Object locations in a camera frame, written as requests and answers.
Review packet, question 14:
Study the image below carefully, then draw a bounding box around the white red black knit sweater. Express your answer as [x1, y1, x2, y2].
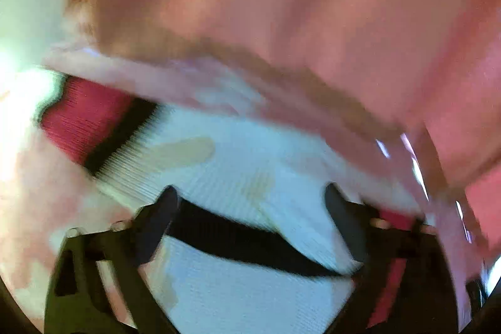
[37, 76, 426, 333]

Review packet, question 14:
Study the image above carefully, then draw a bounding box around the pink blanket with white bows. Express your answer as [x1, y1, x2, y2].
[0, 44, 501, 334]

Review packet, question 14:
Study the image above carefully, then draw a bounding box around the pink curtain with tan trim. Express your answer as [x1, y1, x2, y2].
[66, 0, 500, 187]

